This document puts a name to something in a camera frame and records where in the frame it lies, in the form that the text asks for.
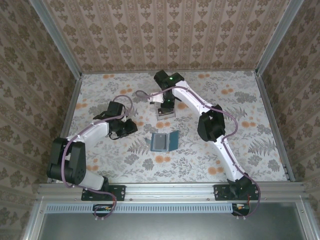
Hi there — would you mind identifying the grey slotted cable duct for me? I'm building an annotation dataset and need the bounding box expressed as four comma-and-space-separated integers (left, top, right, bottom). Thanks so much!
45, 202, 236, 214

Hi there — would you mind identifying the grey metal sheet panel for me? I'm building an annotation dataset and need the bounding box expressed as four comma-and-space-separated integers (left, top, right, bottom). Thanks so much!
37, 202, 308, 240

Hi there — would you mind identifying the aluminium table rail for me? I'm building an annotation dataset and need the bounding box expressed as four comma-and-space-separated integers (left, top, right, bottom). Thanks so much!
36, 182, 310, 202

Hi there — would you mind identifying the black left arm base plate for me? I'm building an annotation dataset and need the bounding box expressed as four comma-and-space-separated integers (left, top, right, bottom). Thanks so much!
81, 184, 126, 202

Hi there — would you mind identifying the aluminium frame post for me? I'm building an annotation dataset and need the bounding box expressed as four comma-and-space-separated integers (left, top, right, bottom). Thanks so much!
27, 0, 83, 80
255, 0, 300, 77

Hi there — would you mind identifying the grey credit card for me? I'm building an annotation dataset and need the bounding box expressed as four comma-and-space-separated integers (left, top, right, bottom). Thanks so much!
157, 111, 175, 122
153, 134, 169, 150

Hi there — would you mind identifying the teal card holder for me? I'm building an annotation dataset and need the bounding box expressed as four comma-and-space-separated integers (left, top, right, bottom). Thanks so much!
145, 129, 180, 153

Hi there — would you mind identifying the aluminium side rail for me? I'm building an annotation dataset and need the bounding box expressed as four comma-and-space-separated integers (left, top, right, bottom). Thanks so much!
47, 74, 83, 185
254, 71, 296, 183

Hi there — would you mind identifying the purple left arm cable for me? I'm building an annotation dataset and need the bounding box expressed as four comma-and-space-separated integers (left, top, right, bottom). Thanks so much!
60, 94, 135, 221

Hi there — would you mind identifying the aluminium lower frame bar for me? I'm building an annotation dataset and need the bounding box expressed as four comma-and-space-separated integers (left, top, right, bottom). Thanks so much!
21, 196, 47, 240
294, 197, 320, 240

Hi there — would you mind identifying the small black connector board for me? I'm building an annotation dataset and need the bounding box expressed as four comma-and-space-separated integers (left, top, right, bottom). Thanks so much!
231, 202, 251, 216
92, 203, 114, 217

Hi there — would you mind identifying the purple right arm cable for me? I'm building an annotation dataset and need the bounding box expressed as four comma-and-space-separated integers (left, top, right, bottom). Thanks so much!
134, 86, 262, 221

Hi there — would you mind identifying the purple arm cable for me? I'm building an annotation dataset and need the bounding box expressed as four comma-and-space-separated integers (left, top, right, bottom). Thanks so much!
60, 94, 135, 221
134, 86, 262, 221

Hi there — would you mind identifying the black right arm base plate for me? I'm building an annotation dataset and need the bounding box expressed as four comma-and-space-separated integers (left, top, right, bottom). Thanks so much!
214, 184, 261, 202

